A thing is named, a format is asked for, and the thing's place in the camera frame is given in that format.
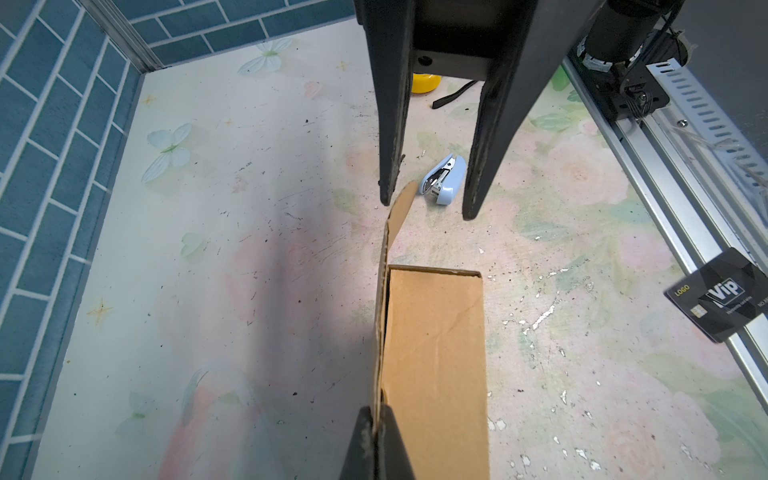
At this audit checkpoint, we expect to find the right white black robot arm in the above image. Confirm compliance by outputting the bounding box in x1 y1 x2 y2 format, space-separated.
355 1 688 220

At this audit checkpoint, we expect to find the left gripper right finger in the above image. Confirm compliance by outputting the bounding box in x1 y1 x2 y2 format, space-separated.
376 404 415 480

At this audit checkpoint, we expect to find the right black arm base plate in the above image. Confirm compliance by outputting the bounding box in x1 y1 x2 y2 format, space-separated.
568 39 670 122

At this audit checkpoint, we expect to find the white perforated cable duct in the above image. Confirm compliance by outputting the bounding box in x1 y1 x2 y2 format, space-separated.
647 59 767 199

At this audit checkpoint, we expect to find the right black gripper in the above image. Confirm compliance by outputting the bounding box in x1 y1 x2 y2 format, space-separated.
354 0 603 221

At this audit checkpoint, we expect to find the yellow tape measure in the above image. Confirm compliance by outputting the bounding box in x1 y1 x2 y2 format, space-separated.
411 74 478 110

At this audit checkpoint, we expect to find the aluminium front rail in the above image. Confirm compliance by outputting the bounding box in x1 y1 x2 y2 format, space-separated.
561 57 768 415

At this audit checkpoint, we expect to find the brown cardboard box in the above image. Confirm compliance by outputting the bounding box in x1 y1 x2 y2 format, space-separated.
371 182 490 479

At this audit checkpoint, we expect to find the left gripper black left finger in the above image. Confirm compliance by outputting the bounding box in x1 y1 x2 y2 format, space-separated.
339 407 375 480

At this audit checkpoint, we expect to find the light blue stapler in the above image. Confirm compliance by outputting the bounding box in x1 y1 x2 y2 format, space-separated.
418 154 467 206

